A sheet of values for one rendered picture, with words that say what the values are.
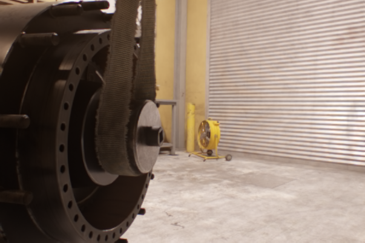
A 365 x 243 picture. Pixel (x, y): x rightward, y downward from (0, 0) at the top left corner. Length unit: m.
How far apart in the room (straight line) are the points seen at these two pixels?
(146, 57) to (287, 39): 5.65
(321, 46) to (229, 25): 1.96
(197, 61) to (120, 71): 6.80
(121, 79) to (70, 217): 0.24
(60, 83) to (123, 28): 0.16
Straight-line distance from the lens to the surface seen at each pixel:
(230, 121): 6.72
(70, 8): 0.56
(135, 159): 0.58
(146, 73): 0.69
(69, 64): 0.51
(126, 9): 0.61
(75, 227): 0.55
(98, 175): 0.64
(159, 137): 0.64
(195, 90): 7.33
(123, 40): 0.59
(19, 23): 0.55
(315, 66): 6.00
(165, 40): 7.42
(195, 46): 7.47
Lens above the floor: 0.90
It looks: 1 degrees up
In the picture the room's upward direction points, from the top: 1 degrees clockwise
